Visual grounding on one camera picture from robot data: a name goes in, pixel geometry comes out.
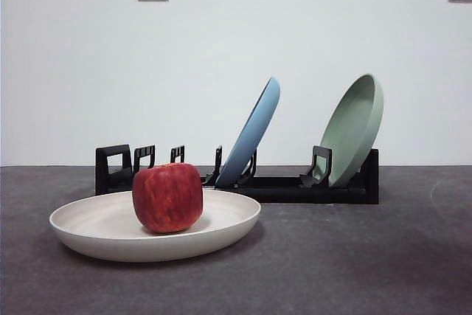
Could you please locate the black plate rack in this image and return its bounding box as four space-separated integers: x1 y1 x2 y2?
95 144 380 205

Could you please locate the red apple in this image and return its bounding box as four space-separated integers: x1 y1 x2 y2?
132 162 205 235

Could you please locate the blue plate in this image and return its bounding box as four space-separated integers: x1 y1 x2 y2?
215 76 282 188

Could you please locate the pale cream yellow plate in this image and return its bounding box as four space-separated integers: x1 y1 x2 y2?
49 188 263 263

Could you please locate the green plate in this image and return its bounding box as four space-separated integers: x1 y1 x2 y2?
317 73 385 187

